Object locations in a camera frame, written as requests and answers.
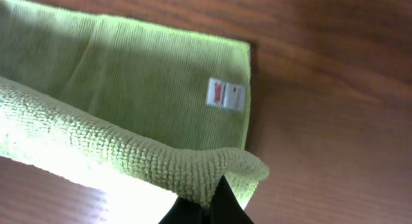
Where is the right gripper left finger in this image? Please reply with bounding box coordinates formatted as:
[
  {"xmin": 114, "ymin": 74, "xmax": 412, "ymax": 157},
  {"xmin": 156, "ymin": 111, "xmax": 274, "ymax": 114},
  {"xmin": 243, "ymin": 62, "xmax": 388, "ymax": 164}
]
[{"xmin": 159, "ymin": 197, "xmax": 203, "ymax": 224}]

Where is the green microfiber cloth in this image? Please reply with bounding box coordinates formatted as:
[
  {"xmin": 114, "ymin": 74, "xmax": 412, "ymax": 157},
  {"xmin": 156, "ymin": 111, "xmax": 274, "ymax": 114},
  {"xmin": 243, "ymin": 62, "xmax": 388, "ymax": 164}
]
[{"xmin": 1, "ymin": 0, "xmax": 269, "ymax": 207}]

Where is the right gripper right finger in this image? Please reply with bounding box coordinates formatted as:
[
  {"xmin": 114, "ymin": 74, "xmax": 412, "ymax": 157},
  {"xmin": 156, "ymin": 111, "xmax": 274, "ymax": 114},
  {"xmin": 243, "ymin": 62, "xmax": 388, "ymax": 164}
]
[{"xmin": 209, "ymin": 176, "xmax": 254, "ymax": 224}]

